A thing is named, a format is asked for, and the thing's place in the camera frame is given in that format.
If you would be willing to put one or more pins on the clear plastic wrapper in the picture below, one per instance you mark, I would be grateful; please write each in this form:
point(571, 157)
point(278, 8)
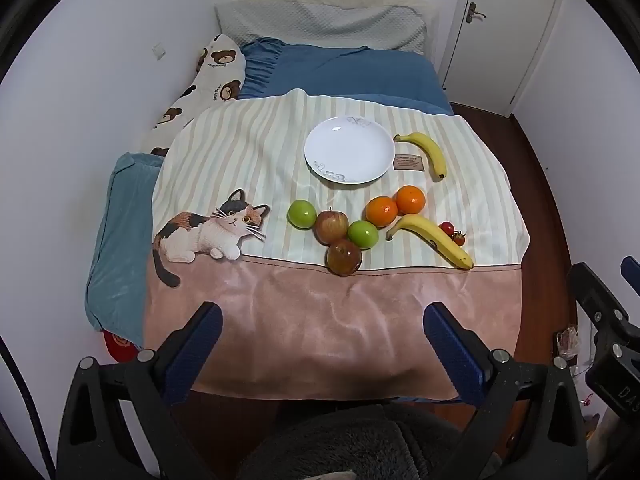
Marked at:
point(569, 342)

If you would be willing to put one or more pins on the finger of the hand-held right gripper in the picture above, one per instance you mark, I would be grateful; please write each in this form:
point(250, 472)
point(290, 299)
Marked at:
point(595, 295)
point(631, 270)

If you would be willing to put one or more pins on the grey quilted pillow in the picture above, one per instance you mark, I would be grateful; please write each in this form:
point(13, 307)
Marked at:
point(325, 20)

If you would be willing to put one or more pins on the striped cat print blanket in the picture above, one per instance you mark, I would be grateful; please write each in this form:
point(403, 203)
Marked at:
point(280, 320)

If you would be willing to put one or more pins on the bear print pillow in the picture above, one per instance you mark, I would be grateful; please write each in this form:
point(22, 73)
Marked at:
point(215, 80)

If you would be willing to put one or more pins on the green apple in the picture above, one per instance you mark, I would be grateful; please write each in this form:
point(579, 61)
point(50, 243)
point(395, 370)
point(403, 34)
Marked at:
point(363, 234)
point(302, 214)

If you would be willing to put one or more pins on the white door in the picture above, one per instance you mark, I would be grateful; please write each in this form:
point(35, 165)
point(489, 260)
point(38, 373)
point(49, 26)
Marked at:
point(500, 35)

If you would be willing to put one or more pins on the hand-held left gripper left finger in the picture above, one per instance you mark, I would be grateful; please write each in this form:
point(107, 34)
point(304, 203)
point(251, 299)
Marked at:
point(200, 340)

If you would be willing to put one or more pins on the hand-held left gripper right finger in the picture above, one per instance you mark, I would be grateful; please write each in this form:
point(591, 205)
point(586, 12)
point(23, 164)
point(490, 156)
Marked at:
point(450, 345)

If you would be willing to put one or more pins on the long yellow banana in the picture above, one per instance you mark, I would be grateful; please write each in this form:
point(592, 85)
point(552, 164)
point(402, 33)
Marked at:
point(435, 240)

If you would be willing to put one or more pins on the short yellow banana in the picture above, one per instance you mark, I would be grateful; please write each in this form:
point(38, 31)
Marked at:
point(431, 152)

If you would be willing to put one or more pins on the teal velvet cushion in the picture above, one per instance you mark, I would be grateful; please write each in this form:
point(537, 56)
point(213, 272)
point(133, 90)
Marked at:
point(122, 240)

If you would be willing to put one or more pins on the grey fuzzy clothing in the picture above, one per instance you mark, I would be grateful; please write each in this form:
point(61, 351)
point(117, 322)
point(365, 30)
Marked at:
point(360, 440)

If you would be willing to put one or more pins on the red cloth item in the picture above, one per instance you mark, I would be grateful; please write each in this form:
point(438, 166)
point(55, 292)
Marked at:
point(120, 347)

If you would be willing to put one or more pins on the cherry tomato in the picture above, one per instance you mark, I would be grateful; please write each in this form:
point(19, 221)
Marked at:
point(458, 238)
point(447, 228)

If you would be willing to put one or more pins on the white wall socket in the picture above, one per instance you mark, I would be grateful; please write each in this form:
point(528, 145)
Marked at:
point(159, 50)

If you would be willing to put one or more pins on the white plate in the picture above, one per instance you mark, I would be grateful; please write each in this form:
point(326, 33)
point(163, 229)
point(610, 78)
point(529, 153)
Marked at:
point(350, 149)

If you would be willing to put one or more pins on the blue ruffled pillow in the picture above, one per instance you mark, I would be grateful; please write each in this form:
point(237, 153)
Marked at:
point(345, 72)

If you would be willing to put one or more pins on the dark red apple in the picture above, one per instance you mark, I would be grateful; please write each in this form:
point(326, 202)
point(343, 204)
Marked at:
point(344, 257)

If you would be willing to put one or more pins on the orange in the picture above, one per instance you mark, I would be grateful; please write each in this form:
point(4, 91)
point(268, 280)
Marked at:
point(381, 210)
point(410, 199)

